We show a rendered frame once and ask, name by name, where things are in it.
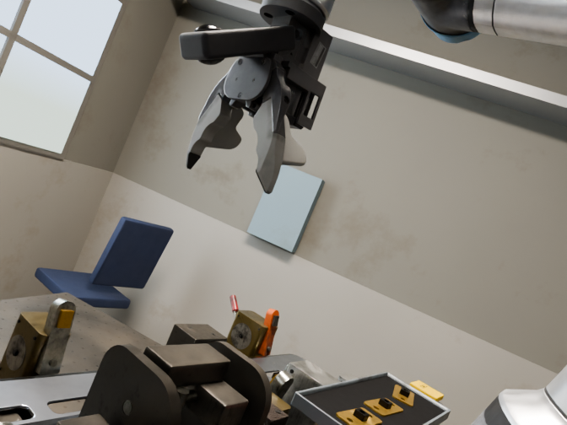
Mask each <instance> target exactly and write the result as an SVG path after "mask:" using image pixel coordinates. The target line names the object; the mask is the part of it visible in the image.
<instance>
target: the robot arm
mask: <svg viewBox="0 0 567 425"><path fill-rule="evenodd" d="M334 2H335V0H263V1H262V5H261V7H260V10H259V12H260V15H261V16H262V18H263V19H264V20H265V21H266V22H267V23H268V24H269V25H271V26H270V27H261V28H248V29H236V30H221V28H219V27H218V26H216V25H214V24H203V25H201V26H199V27H197V28H196V29H195V30H194V32H188V33H182V34H180V37H179V40H180V46H181V56H182V57H183V58H184V59H185V60H198V61H199V62H200V63H203V64H205V65H215V64H218V63H220V62H222V61H223V60H224V59H225V58H228V57H236V56H239V57H240V58H238V59H237V60H236V61H235V62H234V64H233V65H232V68H231V69H230V70H229V71H228V73H227V74H226V75H225V76H224V77H223V78H222V79H221V80H220V81H219V83H218V84H217V85H216V86H215V88H214V89H213V91H212V93H211V94H210V95H209V97H208V100H207V102H206V104H205V106H204V107H203V109H202V112H201V114H200V116H199V117H198V118H199V121H198V123H197V125H196V127H195V130H194V132H193V134H192V139H191V141H190V145H189V148H188V150H187V155H186V167H187V168H188V169H191V168H192V167H193V166H194V164H195V163H196V162H197V161H198V160H199V159H200V158H201V155H202V153H203V150H204V149H205V148H206V147H207V148H222V149H233V148H236V147H237V146H239V144H240V142H241V136H240V134H239V133H238V132H237V130H236V126H237V125H238V123H239V122H240V120H241V119H242V117H243V115H244V111H243V110H242V109H244V110H246V111H248V112H249V113H248V115H249V116H250V117H252V118H253V126H254V129H255V131H256V133H257V137H258V141H257V146H256V153H257V156H258V164H257V167H256V174H257V177H258V179H259V181H260V183H261V185H262V188H263V190H264V192H265V193H267V194H270V193H272V192H273V188H274V186H275V184H276V181H277V179H278V175H279V171H280V168H281V165H293V166H303V165H304V164H305V162H306V155H305V150H304V149H303V148H302V147H301V146H300V145H299V144H298V143H297V142H296V141H295V140H294V138H293V137H292V135H291V132H290V128H294V129H300V130H301V129H303V127H305V128H306V129H308V130H311V128H312V126H313V123H314V121H315V119H316V114H317V111H318V110H319V107H320V104H321V100H322V98H323V95H324V93H325V90H326V86H325V85H324V84H322V83H320V82H319V81H318V78H319V76H320V73H321V70H322V67H323V64H324V61H325V60H326V57H327V53H328V50H329V48H330V45H331V43H332V38H333V37H332V36H331V35H329V34H328V33H327V32H326V31H325V30H324V29H323V26H324V24H325V22H327V21H328V19H329V16H330V13H331V11H332V7H333V4H334ZM412 2H413V4H414V5H415V7H416V8H417V10H418V11H419V12H420V15H421V18H422V20H423V21H424V23H425V24H426V26H427V27H428V28H429V29H430V30H432V31H433V32H434V33H435V34H436V36H437V37H439V38H440V39H441V40H443V41H445V42H448V43H454V44H456V43H460V42H463V41H465V40H471V39H473V38H475V37H476V36H478V35H479V34H487V35H497V36H503V37H509V38H514V39H519V40H529V41H535V42H541V43H546V44H551V45H557V46H567V0H412ZM315 95H316V96H317V97H318V100H317V102H316V106H315V109H314V111H313V114H312V116H311V118H309V117H307V116H308V113H309V110H310V108H311V104H312V101H313V99H314V97H315ZM471 425H567V365H566V366H565V367H564V368H563V370H562V371H561V372H560V373H559V374H558V375H557V376H556V377H555V378H554V379H553V380H552V381H551V382H550V383H549V384H548V385H547V386H546V387H545V388H543V389H540V390H507V389H506V390H503V391H502V392H501V393H499V395H498V396H497V397H496V398H495V399H494V400H493V401H492V402H491V404H490V405H489V406H488V407H487V408H485V410H484V411H483V412H482V413H481V414H480V415H479V416H478V417H477V418H476V419H475V420H474V421H473V422H472V424H471Z"/></svg>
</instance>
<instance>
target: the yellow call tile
mask: <svg viewBox="0 0 567 425"><path fill-rule="evenodd" d="M410 385H411V386H412V387H413V388H415V389H416V390H419V391H420V392H422V393H424V394H425V395H427V396H428V397H430V398H432V399H433V400H435V401H437V402H438V401H441V400H442V399H443V397H444V395H443V394H441V393H440V392H439V391H437V390H435V389H433V388H431V387H429V386H428V385H426V384H425V383H423V382H421V381H419V380H418V381H414V382H412V383H410Z"/></svg>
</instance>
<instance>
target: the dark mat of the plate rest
mask: <svg viewBox="0 0 567 425"><path fill-rule="evenodd" d="M395 385H399V386H401V387H403V388H405V389H407V390H410V389H409V388H407V387H405V386H404V385H401V384H400V383H398V382H396V381H395V380H394V379H392V378H390V377H388V376H383V377H380V378H376V379H369V380H366V381H362V382H358V383H355V384H351V385H345V386H341V387H337V388H334V389H330V390H324V391H320V392H316V393H313V394H309V395H303V396H304V398H306V399H307V400H308V401H310V402H311V403H313V404H314V405H315V406H317V407H319V408H320V409H321V410H323V411H324V412H325V413H326V414H328V415H329V416H331V417H332V418H334V419H335V420H336V421H338V422H340V423H341V424H342V425H347V424H346V423H345V422H343V421H342V420H341V419H339V418H338V417H337V416H336V413H337V412H343V411H347V410H352V409H356V408H360V407H363V408H364V409H366V410H367V411H368V412H370V413H372V414H373V415H374V416H376V417H378V418H379V419H381V420H382V424H380V425H423V424H425V423H426V422H428V421H430V420H432V419H433V418H435V417H437V416H439V415H440V414H441V413H443V412H445V411H444V410H443V409H441V408H439V407H438V406H437V405H435V404H433V403H432V402H430V401H428V400H426V399H424V398H423V397H422V396H420V395H418V394H416V393H415V392H413V391H411V390H410V391H411V392H413V393H414V398H413V407H410V406H407V405H405V404H404V403H402V402H400V401H398V400H396V399H394V398H393V397H392V394H393V391H394V387H395ZM380 398H387V399H388V400H390V401H392V402H393V403H395V404H396V405H398V406H400V407H401V408H402V409H403V412H400V413H397V414H393V415H390V416H387V417H382V416H380V415H378V414H377V413H376V412H374V411H372V410H371V409H369V407H367V406H366V405H365V404H364V402H365V401H370V400H375V399H380Z"/></svg>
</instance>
